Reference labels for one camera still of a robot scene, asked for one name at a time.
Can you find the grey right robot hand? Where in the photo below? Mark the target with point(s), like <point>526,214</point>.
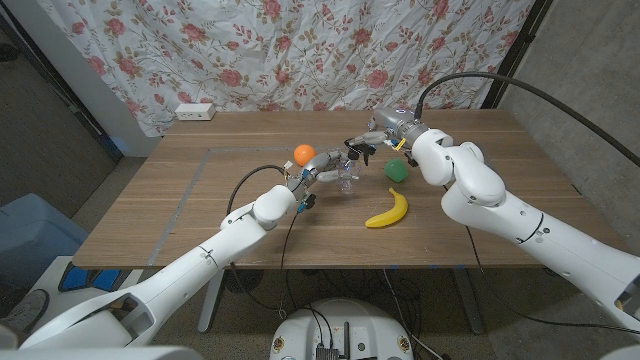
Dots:
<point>397,122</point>

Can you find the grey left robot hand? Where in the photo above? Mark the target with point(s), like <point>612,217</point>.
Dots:
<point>317,165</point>

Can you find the clear spray bottle black cap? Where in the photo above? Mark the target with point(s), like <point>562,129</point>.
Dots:
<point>347,176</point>

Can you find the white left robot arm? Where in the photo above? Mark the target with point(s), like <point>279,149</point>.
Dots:
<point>225,240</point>

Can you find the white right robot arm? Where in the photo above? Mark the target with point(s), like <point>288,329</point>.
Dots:
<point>500,210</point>

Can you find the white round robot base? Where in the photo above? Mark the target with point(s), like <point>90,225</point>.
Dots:
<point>345,335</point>

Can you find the orange toy ball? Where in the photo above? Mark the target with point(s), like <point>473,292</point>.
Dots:
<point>304,155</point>

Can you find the yellow toy banana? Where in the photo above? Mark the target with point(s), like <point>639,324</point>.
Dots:
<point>395,212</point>

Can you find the floral curtain backdrop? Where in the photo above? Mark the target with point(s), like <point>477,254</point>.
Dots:
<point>300,50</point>

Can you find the white power strip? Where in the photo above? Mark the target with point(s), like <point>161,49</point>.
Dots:
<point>195,112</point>

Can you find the black backdrop stand pole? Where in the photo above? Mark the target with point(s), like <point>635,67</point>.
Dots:
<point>515,52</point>

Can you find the black round disc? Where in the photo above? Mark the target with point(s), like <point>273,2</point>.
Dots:
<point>243,281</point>

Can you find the white table leg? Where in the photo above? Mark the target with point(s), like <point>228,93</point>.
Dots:
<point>470,305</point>
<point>210,305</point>

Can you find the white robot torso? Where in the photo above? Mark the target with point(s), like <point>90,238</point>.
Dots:
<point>100,354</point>

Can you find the blue plastic bin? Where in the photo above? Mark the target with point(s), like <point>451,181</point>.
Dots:
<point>35,235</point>

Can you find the white stand with blue pads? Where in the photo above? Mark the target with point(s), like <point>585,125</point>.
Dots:
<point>47,277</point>

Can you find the grey shoe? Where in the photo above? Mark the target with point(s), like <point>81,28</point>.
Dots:
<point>32,307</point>

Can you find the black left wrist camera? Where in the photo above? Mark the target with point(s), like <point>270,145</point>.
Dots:
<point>310,201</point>

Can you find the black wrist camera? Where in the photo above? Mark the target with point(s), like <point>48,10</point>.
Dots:
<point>412,161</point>
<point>310,201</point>

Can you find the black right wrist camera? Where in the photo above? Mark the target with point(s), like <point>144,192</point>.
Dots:
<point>412,161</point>

